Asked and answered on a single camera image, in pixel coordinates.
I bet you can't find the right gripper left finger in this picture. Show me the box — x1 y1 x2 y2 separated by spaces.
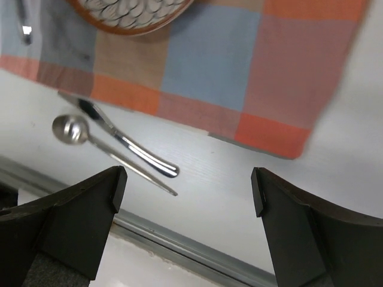
1 166 127 286

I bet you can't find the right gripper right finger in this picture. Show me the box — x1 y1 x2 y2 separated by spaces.
251 167 382 286

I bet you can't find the orange checked cloth placemat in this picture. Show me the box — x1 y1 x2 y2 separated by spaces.
1 1 369 159

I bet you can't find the silver fork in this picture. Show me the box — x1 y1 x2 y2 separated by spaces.
15 0 32 45

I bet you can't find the floral patterned ceramic plate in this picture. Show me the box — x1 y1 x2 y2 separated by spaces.
68 1 193 36

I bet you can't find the silver spoon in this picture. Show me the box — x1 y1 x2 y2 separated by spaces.
52 115 178 197

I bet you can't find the silver table knife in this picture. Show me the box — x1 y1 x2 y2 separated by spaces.
58 91 180 178

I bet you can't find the aluminium frame rail front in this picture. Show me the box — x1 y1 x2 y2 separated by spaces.
1 157 277 286

